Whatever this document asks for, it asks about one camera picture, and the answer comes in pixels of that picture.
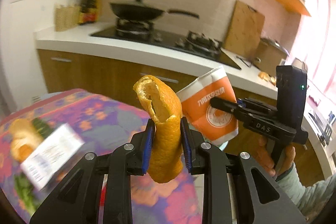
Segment beige utensil basket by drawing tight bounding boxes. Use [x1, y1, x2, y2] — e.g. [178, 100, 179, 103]
[54, 5, 80, 32]

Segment floral tablecloth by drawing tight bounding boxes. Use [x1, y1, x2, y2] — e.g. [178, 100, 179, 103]
[1, 89, 203, 223]

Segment white kitchen countertop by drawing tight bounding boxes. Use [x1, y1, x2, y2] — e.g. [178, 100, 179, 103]
[34, 23, 277, 99]

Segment brown rice cooker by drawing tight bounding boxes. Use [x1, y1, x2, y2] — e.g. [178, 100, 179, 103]
[253, 38, 289, 77]

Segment large pomelo peel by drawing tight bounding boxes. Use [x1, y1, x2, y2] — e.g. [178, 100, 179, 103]
[9, 119, 43, 163]

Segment orange peels on counter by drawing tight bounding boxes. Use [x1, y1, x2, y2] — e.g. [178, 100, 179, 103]
[258, 72, 276, 86]

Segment wooden cabinet doors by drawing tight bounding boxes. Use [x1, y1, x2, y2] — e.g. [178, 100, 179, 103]
[37, 49, 324, 186]

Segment orange peel piece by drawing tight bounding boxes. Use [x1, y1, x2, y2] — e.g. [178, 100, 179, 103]
[133, 75, 183, 184]

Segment green vegetable leaf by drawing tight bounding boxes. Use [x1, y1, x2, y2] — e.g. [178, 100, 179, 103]
[14, 118, 53, 215]

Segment large sauce bottle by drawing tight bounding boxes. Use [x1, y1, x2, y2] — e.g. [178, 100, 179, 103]
[78, 0, 101, 25]

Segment white paper receipt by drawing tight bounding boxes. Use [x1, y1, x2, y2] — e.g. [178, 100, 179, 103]
[21, 123, 84, 190]

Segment wooden cutting board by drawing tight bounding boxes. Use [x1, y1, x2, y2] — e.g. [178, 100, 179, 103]
[223, 0, 265, 60]

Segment black gas stove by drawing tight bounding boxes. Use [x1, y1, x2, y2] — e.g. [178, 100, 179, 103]
[91, 18, 241, 70]

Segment person's right hand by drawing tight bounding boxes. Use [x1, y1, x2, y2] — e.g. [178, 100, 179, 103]
[256, 136, 295, 177]

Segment orange soy milk cup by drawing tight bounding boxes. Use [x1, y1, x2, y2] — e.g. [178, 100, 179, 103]
[177, 66, 239, 145]

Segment black wok with lid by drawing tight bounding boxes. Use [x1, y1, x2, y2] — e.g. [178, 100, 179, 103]
[109, 0, 200, 22]

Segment light blue trash basket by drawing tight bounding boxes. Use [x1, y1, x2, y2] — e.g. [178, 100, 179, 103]
[217, 141, 228, 151]

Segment person's right forearm sleeve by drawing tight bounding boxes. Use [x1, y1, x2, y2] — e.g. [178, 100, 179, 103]
[276, 163, 335, 223]

